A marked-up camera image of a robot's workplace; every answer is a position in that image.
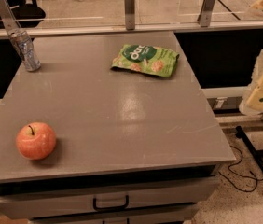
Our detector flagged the black floor cable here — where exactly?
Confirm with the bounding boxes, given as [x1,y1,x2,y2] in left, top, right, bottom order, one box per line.
[218,145,263,193]

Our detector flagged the metal bracket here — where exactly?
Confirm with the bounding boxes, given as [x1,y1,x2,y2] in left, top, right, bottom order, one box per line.
[124,0,135,30]
[0,0,21,33]
[197,0,215,27]

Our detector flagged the left metal bracket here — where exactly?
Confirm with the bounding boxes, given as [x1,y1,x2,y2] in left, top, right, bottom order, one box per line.
[0,0,21,33]

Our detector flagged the grey lower drawer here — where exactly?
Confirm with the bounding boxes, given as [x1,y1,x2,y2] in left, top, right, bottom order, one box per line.
[29,204,198,224]

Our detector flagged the black drawer handle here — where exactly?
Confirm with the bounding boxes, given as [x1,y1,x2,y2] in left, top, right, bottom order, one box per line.
[92,195,130,212]

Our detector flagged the green rice chip bag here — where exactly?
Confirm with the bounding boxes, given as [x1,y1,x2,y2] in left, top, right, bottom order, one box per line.
[112,44,179,77]

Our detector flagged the right metal bracket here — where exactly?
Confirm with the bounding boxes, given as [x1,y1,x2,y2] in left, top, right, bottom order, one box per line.
[197,0,215,27]

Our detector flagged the white horizontal rail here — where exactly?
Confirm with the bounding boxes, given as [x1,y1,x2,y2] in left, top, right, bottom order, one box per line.
[0,20,263,41]

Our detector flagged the middle metal bracket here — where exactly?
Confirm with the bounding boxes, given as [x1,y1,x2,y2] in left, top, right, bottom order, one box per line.
[124,0,135,30]

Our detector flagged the grey drawer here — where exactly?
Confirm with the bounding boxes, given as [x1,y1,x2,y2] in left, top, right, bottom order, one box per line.
[0,176,219,219]
[29,204,198,224]

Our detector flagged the black floor stand bar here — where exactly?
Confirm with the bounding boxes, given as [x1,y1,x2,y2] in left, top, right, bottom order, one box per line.
[235,125,263,197]

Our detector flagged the red apple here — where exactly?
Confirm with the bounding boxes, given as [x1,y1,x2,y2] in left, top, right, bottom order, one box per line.
[16,122,56,161]

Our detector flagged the grey top drawer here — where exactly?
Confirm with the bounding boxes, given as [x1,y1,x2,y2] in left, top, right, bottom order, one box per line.
[0,176,219,219]

